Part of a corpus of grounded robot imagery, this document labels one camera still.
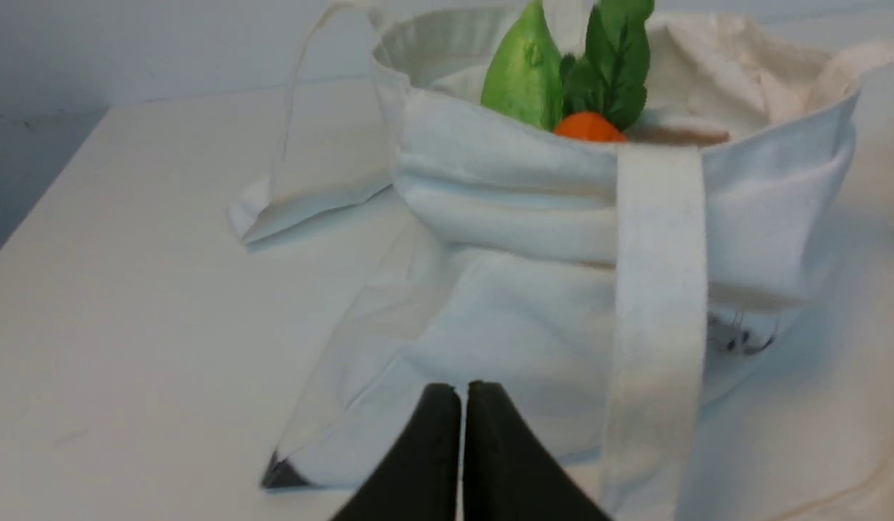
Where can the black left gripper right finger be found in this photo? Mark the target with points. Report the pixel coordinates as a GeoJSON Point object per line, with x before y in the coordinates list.
{"type": "Point", "coordinates": [507, 474]}

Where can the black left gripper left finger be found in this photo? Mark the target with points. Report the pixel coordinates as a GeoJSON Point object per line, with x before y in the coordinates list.
{"type": "Point", "coordinates": [418, 478]}

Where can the green pepper vegetable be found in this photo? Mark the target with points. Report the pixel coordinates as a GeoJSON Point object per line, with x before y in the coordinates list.
{"type": "Point", "coordinates": [523, 81]}

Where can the white cloth tote bag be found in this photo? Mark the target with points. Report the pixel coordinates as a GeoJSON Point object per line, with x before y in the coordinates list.
{"type": "Point", "coordinates": [612, 288]}

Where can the orange carrot with leaves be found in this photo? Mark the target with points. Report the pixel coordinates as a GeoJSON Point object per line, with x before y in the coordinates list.
{"type": "Point", "coordinates": [609, 78]}

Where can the tan potato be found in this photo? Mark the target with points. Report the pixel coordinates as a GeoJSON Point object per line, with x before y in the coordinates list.
{"type": "Point", "coordinates": [677, 136]}

